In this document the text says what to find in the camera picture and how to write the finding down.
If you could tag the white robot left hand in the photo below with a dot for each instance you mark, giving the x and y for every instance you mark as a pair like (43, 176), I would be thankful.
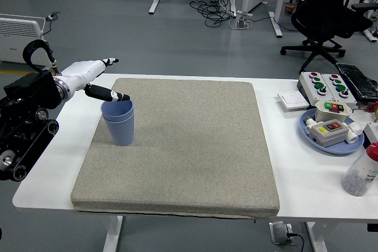
(82, 72)

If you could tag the blue ribbed plastic cup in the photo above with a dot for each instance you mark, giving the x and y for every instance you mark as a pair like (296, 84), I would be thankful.
(121, 134)
(116, 108)

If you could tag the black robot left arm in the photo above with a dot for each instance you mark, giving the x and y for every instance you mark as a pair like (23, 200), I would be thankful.
(26, 101)

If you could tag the white push-button control box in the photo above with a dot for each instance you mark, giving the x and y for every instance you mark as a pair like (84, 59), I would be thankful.
(310, 86)
(350, 100)

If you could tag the floor outlet with plug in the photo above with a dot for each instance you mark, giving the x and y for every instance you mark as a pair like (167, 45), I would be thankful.
(53, 16)

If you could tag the white panel heater large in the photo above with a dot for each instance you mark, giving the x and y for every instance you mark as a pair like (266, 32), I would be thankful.
(14, 32)

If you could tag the grey-brown fabric mat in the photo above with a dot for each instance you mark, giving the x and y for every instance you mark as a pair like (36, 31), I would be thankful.
(200, 151)

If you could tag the white power strip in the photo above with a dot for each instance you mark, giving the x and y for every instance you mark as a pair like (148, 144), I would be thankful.
(240, 24)

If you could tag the white table leg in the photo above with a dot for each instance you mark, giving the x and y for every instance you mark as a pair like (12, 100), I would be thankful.
(113, 234)
(317, 238)

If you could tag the small brown basket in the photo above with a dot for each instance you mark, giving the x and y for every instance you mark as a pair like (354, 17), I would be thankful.
(290, 8)

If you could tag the black office chair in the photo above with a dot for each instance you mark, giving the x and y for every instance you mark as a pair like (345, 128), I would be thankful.
(322, 16)

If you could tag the grey floor socket box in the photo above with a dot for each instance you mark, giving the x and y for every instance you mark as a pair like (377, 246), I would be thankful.
(279, 232)

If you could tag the blue round plate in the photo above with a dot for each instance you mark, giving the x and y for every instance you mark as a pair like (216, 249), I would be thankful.
(339, 149)

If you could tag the black wrapped keyboard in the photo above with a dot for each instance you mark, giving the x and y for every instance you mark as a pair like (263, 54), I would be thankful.
(358, 82)

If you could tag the red yellow small parts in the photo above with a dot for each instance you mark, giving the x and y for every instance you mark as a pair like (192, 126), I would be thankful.
(375, 110)

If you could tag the clear bottle red cap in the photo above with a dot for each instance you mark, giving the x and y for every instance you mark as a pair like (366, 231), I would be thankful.
(361, 172)

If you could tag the black table control panel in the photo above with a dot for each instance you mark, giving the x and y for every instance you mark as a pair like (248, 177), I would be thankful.
(372, 227)

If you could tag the white wall switch plate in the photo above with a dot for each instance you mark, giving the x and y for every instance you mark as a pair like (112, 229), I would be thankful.
(292, 101)

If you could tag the cream switch box green red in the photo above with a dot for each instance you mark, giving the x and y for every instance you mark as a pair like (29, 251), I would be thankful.
(326, 113)

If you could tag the grey switch box yellow red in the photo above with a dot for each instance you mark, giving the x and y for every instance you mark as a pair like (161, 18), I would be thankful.
(330, 135)

